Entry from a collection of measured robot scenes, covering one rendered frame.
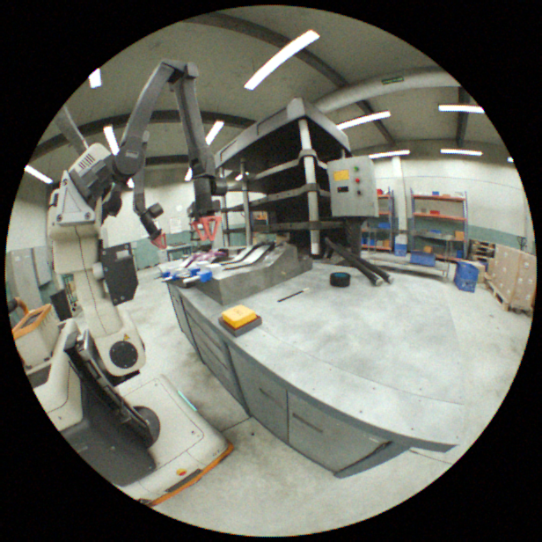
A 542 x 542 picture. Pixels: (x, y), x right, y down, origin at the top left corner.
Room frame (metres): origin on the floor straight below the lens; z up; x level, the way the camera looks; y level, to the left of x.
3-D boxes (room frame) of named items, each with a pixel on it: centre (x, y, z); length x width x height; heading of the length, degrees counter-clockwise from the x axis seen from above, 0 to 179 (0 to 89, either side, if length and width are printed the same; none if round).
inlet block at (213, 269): (0.50, 0.23, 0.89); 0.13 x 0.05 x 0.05; 133
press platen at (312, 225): (1.75, -0.19, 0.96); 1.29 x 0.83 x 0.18; 43
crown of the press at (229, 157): (1.77, -0.20, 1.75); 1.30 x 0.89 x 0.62; 43
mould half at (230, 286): (0.72, 0.06, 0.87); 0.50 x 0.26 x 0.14; 133
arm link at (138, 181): (0.65, 0.60, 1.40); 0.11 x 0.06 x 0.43; 55
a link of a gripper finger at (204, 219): (0.51, 0.18, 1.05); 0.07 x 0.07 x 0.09; 43
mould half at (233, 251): (0.93, 0.37, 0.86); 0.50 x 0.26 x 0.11; 150
